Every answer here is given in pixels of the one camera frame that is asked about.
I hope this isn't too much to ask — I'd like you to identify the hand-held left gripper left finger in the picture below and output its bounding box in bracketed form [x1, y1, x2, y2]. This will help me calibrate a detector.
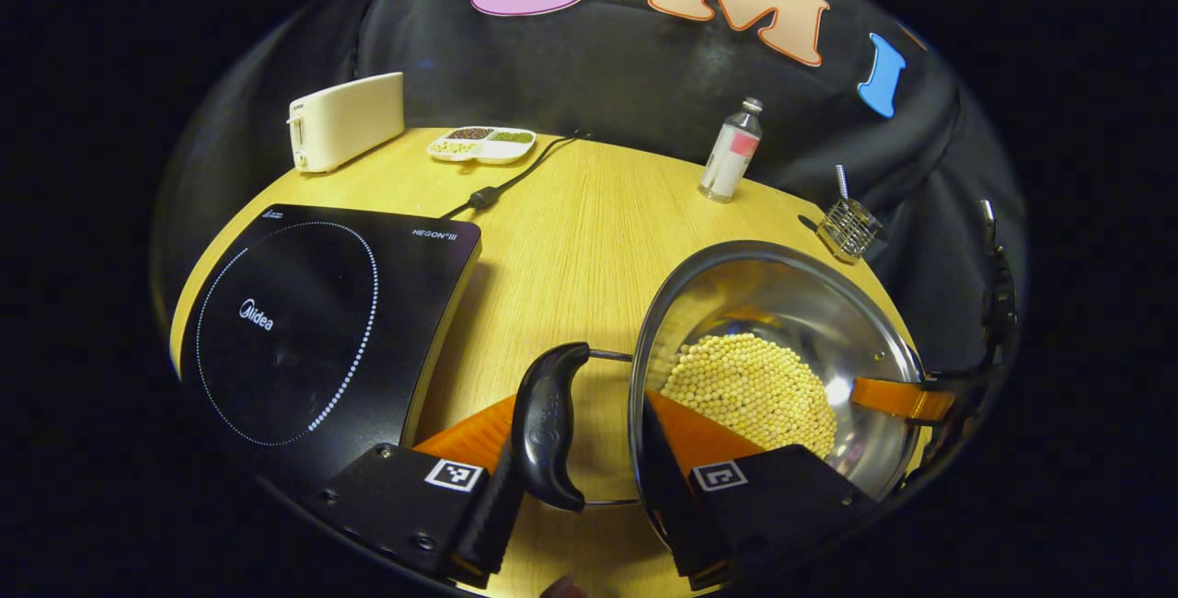
[318, 393, 544, 590]

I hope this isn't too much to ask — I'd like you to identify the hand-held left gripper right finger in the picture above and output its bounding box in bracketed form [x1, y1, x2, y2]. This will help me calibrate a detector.
[640, 391, 880, 592]

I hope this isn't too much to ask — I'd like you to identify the stainless steel pot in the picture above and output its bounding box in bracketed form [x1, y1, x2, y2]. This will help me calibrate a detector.
[511, 240, 926, 548]

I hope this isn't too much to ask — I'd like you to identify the black induction cooktop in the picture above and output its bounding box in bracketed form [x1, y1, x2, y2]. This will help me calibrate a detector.
[179, 203, 483, 489]

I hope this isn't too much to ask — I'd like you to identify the pile of yellow soybeans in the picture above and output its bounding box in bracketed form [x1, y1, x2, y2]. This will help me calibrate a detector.
[661, 333, 838, 459]

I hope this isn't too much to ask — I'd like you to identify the clear square holder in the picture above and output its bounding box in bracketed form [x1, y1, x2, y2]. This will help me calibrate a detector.
[815, 198, 883, 265]

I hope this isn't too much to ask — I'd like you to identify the clear bottle with pink label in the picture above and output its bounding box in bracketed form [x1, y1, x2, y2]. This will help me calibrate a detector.
[699, 98, 764, 204]

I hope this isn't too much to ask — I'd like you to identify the white divided bean dish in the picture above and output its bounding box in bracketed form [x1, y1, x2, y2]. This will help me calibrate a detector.
[427, 125, 537, 165]

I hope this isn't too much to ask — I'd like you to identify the white toaster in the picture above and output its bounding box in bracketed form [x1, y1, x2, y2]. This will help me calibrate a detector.
[288, 72, 406, 174]

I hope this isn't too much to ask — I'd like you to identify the black power cable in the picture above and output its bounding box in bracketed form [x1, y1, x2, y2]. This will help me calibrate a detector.
[440, 131, 590, 220]

